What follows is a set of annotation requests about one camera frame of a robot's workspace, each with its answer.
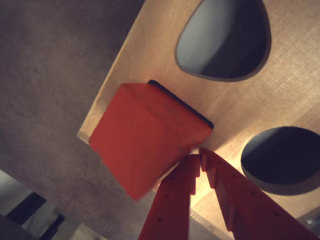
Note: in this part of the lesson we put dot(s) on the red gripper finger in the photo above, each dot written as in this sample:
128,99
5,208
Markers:
245,200
170,205

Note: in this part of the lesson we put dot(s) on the red wooden cube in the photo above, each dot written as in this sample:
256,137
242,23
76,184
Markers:
142,140

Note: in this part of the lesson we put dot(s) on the wooden shape sorter box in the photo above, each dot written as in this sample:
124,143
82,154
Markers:
250,105

